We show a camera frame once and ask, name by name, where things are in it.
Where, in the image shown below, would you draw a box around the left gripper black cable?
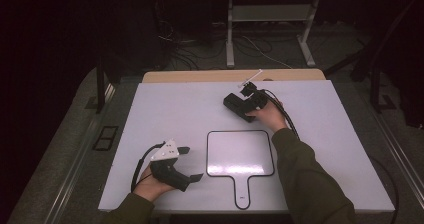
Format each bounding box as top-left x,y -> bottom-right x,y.
130,141 -> 167,194

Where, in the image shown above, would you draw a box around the large white table cover board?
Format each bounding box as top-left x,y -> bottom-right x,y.
97,80 -> 396,214

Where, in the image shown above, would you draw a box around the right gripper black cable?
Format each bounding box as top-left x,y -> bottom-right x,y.
261,88 -> 400,224

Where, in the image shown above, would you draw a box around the person's right hand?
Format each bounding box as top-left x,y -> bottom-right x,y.
246,99 -> 289,134

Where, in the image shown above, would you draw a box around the white floor cable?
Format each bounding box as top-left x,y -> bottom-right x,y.
241,35 -> 293,70

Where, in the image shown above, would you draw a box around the wooden table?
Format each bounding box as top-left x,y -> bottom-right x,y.
142,68 -> 327,84

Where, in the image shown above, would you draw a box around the black floor cables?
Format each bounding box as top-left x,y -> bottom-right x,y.
155,17 -> 273,71

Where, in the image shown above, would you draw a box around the small whiteboard with handle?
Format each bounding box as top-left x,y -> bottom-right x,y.
205,129 -> 276,211

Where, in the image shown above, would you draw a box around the person's left hand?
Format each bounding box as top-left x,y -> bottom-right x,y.
133,166 -> 176,203

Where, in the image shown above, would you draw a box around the white metal stand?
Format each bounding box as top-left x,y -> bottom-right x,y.
225,0 -> 323,69

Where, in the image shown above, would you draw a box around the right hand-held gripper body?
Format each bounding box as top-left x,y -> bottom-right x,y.
238,68 -> 270,114

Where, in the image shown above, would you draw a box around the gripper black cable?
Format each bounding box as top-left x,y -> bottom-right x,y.
261,88 -> 400,224
130,141 -> 167,194

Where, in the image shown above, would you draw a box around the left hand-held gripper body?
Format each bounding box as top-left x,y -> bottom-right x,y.
149,138 -> 193,193

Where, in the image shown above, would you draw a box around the black metal stand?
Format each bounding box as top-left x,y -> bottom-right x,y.
369,62 -> 398,114
95,57 -> 116,115

